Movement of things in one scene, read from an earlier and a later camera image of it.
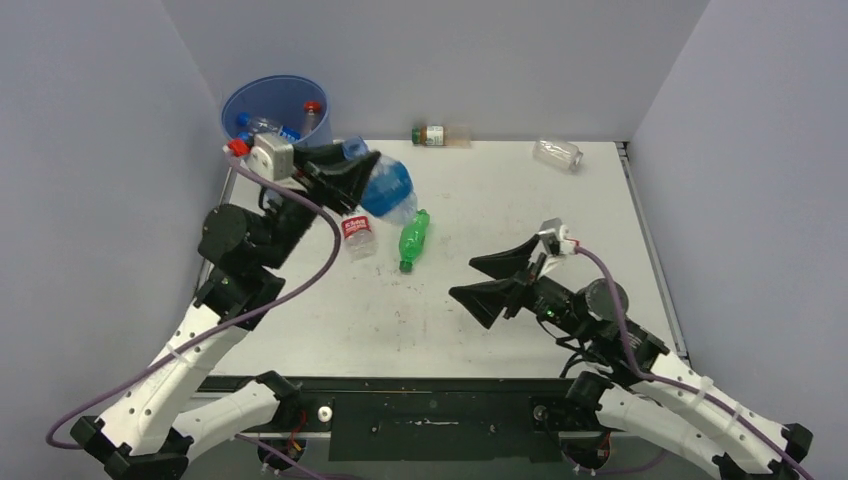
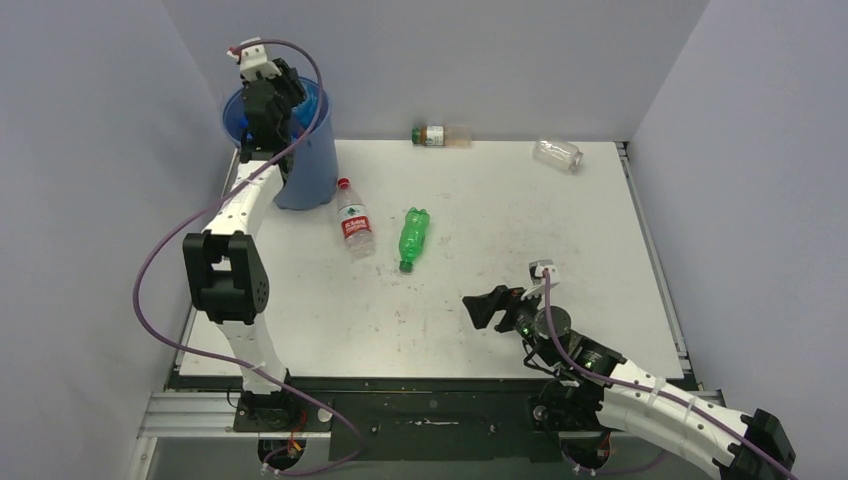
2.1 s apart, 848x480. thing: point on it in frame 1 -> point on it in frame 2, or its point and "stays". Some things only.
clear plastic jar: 558,154 stays
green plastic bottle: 411,238 stays
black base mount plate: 424,420 stays
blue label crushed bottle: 389,192 -> 304,113
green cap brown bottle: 439,135 stays
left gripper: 344,181 -> 287,81
